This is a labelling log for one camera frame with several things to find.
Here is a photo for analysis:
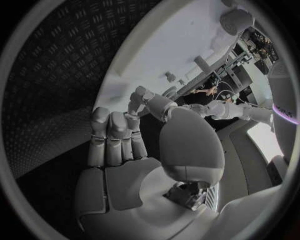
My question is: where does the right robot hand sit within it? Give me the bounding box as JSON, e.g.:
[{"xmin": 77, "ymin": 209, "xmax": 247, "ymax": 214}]
[{"xmin": 73, "ymin": 85, "xmax": 227, "ymax": 240}]

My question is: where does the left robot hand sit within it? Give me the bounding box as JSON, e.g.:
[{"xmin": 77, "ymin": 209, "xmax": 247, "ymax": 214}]
[{"xmin": 179, "ymin": 103, "xmax": 212, "ymax": 119}]

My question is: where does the white task board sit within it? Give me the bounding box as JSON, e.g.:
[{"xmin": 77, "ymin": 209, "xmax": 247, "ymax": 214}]
[{"xmin": 92, "ymin": 0, "xmax": 239, "ymax": 113}]

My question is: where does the person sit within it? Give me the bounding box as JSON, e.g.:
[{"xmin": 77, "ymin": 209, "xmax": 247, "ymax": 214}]
[{"xmin": 176, "ymin": 76, "xmax": 220, "ymax": 106}]

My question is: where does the grey short cylinder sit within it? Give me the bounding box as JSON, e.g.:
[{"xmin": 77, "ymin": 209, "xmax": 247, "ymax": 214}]
[{"xmin": 193, "ymin": 55, "xmax": 212, "ymax": 71}]

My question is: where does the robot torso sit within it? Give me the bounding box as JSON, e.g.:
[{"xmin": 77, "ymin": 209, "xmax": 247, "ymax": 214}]
[{"xmin": 266, "ymin": 59, "xmax": 300, "ymax": 162}]

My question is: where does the cluttered workshop desk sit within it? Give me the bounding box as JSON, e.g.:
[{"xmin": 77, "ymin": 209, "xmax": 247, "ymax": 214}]
[{"xmin": 238, "ymin": 27, "xmax": 281, "ymax": 75}]

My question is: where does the large grey round cylinder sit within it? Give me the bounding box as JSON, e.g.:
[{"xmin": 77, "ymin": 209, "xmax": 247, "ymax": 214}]
[{"xmin": 219, "ymin": 8, "xmax": 256, "ymax": 37}]

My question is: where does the white cable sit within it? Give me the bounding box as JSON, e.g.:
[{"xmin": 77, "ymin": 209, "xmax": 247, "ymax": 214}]
[
  {"xmin": 214, "ymin": 89, "xmax": 240, "ymax": 104},
  {"xmin": 216, "ymin": 80, "xmax": 237, "ymax": 91}
]

